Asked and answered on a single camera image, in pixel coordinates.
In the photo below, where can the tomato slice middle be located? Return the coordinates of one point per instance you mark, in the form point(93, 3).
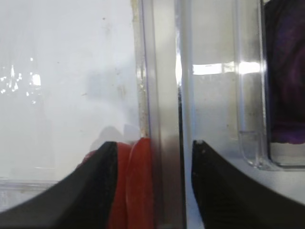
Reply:
point(118, 218)

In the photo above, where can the clear holder upper left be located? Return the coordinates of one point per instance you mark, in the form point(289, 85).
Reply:
point(15, 192)

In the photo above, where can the purple cabbage piece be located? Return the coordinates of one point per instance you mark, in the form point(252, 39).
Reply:
point(285, 49)

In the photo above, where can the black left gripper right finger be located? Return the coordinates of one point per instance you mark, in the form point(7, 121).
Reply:
point(229, 199)

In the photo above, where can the clear plastic container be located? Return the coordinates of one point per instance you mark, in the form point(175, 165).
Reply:
point(253, 94)

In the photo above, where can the tomato slice back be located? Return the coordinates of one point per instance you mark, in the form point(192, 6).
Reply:
point(88, 155)

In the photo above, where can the metal baking tray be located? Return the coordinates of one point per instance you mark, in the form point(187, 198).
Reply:
point(208, 102)

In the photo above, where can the tomato slice front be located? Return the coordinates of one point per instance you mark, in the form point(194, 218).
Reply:
point(139, 186)

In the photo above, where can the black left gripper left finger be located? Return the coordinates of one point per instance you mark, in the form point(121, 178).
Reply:
point(83, 200)

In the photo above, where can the tomato slice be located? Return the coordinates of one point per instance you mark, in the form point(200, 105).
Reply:
point(88, 155)
point(139, 186)
point(118, 218)

